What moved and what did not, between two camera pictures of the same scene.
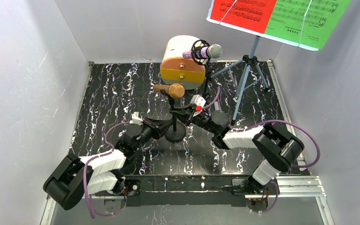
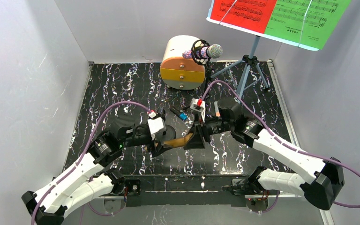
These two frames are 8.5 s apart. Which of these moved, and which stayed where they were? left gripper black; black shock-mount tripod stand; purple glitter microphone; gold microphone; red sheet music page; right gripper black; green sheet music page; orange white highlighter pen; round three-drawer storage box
Moved: right gripper black; left gripper black; gold microphone
Stayed: green sheet music page; purple glitter microphone; black shock-mount tripod stand; orange white highlighter pen; round three-drawer storage box; red sheet music page
